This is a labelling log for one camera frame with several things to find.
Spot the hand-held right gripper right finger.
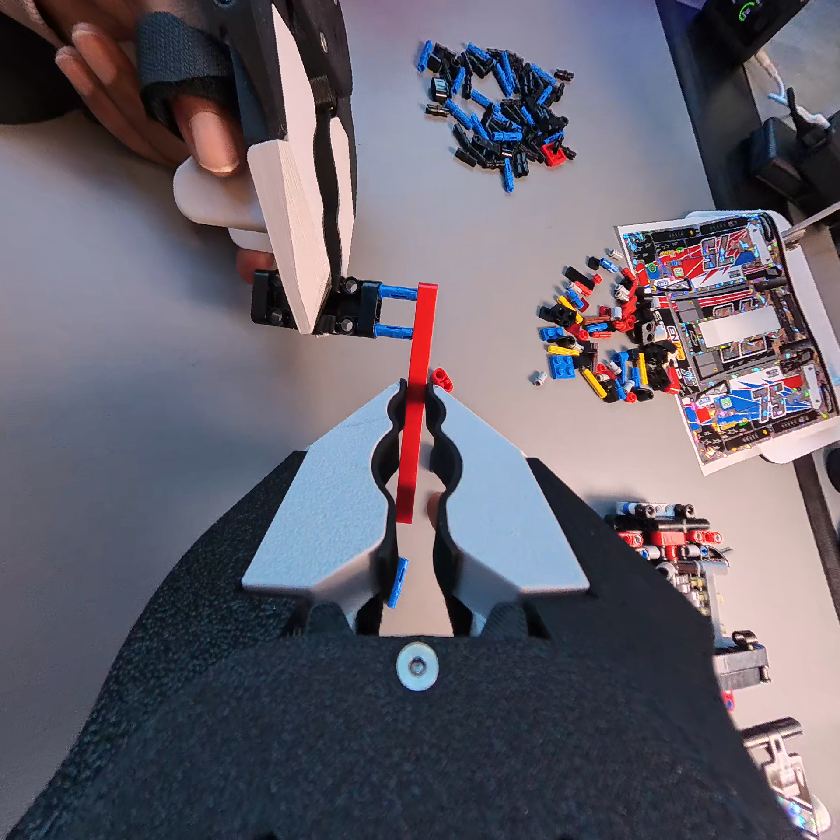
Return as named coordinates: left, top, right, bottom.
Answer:
left=424, top=382, right=591, bottom=635

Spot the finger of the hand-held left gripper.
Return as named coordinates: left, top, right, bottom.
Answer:
left=247, top=5, right=333, bottom=336
left=314, top=108, right=359, bottom=282

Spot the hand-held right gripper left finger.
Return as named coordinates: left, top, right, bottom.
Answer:
left=241, top=382, right=408, bottom=629

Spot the black lego frame block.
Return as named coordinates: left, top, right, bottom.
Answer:
left=251, top=269, right=383, bottom=339

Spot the long red lego beam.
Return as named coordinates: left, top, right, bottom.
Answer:
left=395, top=283, right=438, bottom=526

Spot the partly built lego car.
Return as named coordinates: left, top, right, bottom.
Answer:
left=604, top=500, right=833, bottom=840

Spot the person's left hand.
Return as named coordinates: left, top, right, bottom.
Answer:
left=46, top=0, right=245, bottom=177

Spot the pile of black blue pegs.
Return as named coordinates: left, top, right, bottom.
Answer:
left=416, top=41, right=577, bottom=193

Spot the pile of mixed coloured bricks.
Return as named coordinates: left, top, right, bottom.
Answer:
left=538, top=248, right=686, bottom=403

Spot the colourful sticker sheet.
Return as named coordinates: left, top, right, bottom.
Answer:
left=616, top=210, right=840, bottom=476

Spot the white rounded board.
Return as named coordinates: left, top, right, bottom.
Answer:
left=682, top=209, right=840, bottom=466

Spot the grey metal bar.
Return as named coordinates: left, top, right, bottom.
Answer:
left=784, top=202, right=840, bottom=247

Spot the black charger adapter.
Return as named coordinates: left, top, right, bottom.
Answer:
left=745, top=88, right=840, bottom=201

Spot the white cable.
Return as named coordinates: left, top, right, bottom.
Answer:
left=753, top=51, right=788, bottom=105

